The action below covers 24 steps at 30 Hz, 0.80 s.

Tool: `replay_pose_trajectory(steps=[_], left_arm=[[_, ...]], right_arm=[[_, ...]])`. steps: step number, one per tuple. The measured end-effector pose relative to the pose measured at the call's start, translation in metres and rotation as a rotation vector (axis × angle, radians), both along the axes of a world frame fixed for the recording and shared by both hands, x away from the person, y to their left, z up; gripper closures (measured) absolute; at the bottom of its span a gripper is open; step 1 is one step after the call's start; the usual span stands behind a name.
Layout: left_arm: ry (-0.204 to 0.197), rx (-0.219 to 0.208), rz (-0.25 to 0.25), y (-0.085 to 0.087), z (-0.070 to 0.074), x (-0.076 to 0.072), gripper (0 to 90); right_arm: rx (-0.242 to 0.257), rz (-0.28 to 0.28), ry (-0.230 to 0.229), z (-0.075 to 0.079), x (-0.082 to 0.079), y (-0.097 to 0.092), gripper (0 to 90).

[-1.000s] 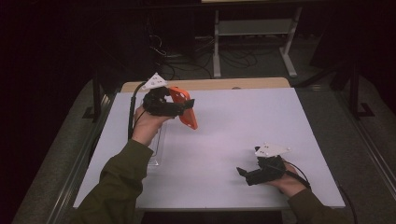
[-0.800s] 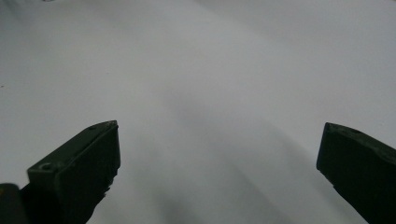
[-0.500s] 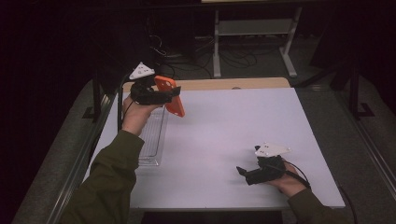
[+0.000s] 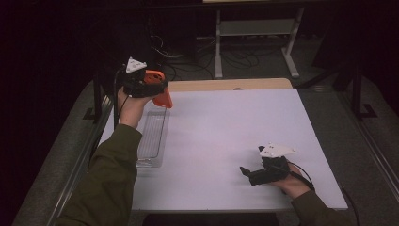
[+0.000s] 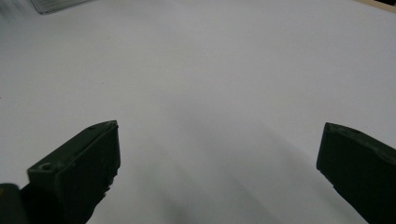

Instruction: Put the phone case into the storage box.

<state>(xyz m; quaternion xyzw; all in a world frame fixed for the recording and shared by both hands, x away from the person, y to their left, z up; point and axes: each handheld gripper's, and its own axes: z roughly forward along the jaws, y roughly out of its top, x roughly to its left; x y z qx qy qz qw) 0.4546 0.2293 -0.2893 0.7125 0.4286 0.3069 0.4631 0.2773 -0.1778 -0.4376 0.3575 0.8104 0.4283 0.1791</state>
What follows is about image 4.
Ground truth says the black metal stand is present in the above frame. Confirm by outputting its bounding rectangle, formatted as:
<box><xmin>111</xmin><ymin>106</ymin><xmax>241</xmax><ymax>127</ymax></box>
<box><xmin>83</xmin><ymin>78</ymin><xmax>104</xmax><ymax>124</ymax></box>
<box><xmin>351</xmin><ymin>60</ymin><xmax>378</xmax><ymax>121</ymax></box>

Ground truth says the person's left hand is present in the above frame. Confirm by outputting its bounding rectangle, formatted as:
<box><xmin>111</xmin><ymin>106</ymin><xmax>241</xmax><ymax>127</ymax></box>
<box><xmin>117</xmin><ymin>87</ymin><xmax>155</xmax><ymax>130</ymax></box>

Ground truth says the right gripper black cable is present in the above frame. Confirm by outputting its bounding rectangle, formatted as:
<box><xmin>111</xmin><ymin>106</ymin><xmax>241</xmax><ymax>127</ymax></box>
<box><xmin>286</xmin><ymin>161</ymin><xmax>361</xmax><ymax>226</ymax></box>

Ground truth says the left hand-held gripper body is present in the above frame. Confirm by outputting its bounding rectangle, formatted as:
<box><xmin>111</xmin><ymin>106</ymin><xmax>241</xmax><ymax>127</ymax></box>
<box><xmin>122</xmin><ymin>56</ymin><xmax>155</xmax><ymax>99</ymax></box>

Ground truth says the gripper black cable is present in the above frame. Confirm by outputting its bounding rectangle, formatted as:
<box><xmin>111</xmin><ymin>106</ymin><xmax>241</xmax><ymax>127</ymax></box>
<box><xmin>112</xmin><ymin>67</ymin><xmax>130</xmax><ymax>130</ymax></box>
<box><xmin>286</xmin><ymin>161</ymin><xmax>361</xmax><ymax>226</ymax></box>

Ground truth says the white metal desk frame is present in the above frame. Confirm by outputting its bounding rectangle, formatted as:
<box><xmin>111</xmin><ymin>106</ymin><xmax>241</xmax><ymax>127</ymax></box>
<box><xmin>214</xmin><ymin>7</ymin><xmax>306</xmax><ymax>79</ymax></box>

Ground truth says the tangle of black floor cables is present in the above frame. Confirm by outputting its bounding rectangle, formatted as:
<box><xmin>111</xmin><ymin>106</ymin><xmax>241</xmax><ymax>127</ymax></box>
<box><xmin>150</xmin><ymin>33</ymin><xmax>283</xmax><ymax>81</ymax></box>

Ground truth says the aluminium frame rail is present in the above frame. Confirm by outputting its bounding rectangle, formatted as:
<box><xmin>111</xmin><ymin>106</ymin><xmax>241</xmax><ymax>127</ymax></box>
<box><xmin>46</xmin><ymin>93</ymin><xmax>117</xmax><ymax>226</ymax></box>
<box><xmin>338</xmin><ymin>90</ymin><xmax>399</xmax><ymax>191</ymax></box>

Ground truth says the clear plastic packaging box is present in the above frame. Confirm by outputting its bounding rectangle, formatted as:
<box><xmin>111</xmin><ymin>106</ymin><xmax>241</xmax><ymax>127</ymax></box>
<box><xmin>136</xmin><ymin>105</ymin><xmax>170</xmax><ymax>169</ymax></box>

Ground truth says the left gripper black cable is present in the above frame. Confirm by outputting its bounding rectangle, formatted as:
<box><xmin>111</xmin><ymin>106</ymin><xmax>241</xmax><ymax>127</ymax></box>
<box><xmin>112</xmin><ymin>67</ymin><xmax>130</xmax><ymax>130</ymax></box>

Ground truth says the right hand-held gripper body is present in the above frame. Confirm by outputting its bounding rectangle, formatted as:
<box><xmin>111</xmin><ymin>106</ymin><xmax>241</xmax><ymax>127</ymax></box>
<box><xmin>248</xmin><ymin>142</ymin><xmax>297</xmax><ymax>186</ymax></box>

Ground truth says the person's right hand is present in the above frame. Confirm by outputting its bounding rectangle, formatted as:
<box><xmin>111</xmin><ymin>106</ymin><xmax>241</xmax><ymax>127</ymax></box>
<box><xmin>268</xmin><ymin>164</ymin><xmax>312</xmax><ymax>201</ymax></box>

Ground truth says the orange phone case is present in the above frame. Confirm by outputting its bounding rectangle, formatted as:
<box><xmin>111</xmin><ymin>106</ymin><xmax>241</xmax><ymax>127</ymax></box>
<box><xmin>143</xmin><ymin>69</ymin><xmax>174</xmax><ymax>109</ymax></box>

